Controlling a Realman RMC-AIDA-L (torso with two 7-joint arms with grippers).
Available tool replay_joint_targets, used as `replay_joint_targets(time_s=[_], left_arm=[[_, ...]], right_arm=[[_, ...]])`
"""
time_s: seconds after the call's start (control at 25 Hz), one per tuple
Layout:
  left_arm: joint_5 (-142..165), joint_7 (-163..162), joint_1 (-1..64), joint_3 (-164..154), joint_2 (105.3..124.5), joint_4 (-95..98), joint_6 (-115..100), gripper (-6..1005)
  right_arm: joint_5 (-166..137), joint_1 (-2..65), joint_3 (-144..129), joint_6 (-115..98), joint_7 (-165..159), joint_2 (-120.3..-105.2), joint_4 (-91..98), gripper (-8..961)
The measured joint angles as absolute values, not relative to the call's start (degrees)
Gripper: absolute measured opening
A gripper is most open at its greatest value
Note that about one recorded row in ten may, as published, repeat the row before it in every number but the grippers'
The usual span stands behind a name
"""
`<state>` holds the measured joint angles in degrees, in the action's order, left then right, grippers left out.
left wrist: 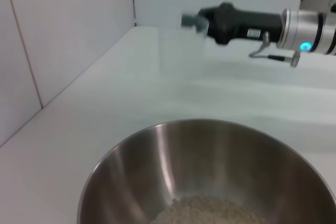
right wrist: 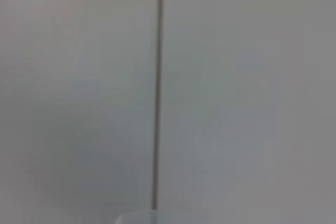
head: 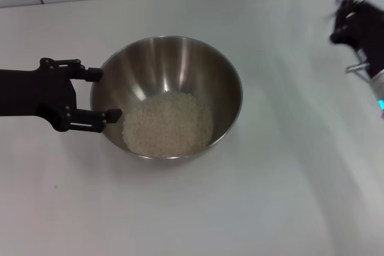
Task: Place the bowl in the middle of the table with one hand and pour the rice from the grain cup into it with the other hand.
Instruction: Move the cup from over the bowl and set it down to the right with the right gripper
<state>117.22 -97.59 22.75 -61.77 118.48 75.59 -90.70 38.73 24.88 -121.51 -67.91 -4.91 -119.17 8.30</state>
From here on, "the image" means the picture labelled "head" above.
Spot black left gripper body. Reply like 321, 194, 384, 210
0, 68, 79, 132

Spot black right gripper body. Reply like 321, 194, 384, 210
341, 0, 384, 79

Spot white rice grains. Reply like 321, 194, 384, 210
121, 92, 215, 159

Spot stainless steel mixing bowl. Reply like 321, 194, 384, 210
89, 35, 243, 159

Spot right gripper cable with plug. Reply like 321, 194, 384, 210
346, 48, 373, 83

